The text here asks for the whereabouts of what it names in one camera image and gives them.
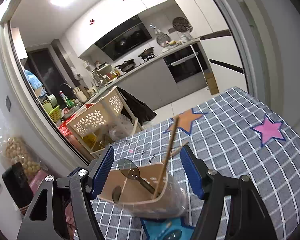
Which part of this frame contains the bag of nuts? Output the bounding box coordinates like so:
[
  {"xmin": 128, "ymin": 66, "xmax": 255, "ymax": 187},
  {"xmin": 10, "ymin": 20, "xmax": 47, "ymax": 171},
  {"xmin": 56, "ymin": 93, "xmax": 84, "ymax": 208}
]
[{"xmin": 0, "ymin": 122, "xmax": 42, "ymax": 181}]

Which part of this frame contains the beige perforated storage cart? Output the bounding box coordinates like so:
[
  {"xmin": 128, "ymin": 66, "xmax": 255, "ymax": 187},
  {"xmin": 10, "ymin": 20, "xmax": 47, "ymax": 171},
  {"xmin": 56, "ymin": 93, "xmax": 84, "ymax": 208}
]
[{"xmin": 66, "ymin": 86, "xmax": 143, "ymax": 159}]

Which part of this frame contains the black wok on stove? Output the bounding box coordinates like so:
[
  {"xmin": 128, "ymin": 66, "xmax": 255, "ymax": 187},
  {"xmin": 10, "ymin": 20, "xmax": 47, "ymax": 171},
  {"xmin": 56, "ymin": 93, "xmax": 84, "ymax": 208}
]
[{"xmin": 116, "ymin": 59, "xmax": 135, "ymax": 73}]

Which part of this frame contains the blue patterned chopstick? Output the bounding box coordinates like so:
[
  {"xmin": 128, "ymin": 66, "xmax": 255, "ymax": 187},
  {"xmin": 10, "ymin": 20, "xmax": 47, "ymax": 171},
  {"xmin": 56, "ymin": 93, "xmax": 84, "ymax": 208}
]
[{"xmin": 158, "ymin": 222, "xmax": 172, "ymax": 238}]

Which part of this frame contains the white refrigerator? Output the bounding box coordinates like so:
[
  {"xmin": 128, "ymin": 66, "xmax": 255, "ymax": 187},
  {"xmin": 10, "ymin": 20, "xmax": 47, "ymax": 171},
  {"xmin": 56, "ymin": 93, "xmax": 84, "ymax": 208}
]
[{"xmin": 162, "ymin": 0, "xmax": 249, "ymax": 95}]

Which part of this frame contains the grey checked tablecloth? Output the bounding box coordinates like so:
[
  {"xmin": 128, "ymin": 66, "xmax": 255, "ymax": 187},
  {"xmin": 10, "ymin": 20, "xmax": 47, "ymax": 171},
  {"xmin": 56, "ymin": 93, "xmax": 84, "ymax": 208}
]
[{"xmin": 91, "ymin": 87, "xmax": 300, "ymax": 239}]

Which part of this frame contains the black pot on stove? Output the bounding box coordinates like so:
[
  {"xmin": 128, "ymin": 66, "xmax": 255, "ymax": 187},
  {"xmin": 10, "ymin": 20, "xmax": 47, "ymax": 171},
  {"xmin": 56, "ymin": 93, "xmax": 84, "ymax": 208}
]
[{"xmin": 138, "ymin": 47, "xmax": 155, "ymax": 62}]

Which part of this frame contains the pink plastic stool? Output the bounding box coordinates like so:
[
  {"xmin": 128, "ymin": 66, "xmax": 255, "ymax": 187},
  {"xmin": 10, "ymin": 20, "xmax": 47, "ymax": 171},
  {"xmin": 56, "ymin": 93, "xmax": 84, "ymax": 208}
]
[{"xmin": 30, "ymin": 169, "xmax": 49, "ymax": 194}]

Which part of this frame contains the black range hood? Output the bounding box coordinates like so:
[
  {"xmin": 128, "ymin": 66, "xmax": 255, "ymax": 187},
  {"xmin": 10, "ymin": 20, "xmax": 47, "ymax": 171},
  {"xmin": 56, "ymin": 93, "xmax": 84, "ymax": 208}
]
[{"xmin": 95, "ymin": 15, "xmax": 152, "ymax": 60}]

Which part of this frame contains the black slotted spoon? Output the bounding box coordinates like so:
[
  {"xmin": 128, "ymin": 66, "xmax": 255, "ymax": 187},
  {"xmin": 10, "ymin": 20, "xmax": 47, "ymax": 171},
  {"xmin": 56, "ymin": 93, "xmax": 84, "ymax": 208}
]
[{"xmin": 117, "ymin": 158, "xmax": 155, "ymax": 195}]

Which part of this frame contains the wooden chopstick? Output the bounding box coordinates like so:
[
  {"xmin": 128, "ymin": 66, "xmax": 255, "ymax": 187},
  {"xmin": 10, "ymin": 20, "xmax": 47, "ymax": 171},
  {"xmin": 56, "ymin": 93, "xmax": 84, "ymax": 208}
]
[
  {"xmin": 170, "ymin": 141, "xmax": 189, "ymax": 158},
  {"xmin": 152, "ymin": 116, "xmax": 179, "ymax": 199}
]

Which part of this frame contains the beige plastic utensil holder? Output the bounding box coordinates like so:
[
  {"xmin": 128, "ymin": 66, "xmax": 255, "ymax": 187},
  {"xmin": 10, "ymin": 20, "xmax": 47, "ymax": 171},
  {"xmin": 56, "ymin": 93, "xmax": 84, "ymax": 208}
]
[{"xmin": 98, "ymin": 163, "xmax": 188, "ymax": 219}]

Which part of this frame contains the black built-in oven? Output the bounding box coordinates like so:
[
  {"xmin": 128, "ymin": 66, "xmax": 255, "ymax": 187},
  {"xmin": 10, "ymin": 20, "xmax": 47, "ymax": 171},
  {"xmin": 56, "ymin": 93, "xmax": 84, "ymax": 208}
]
[{"xmin": 164, "ymin": 43, "xmax": 208, "ymax": 82}]

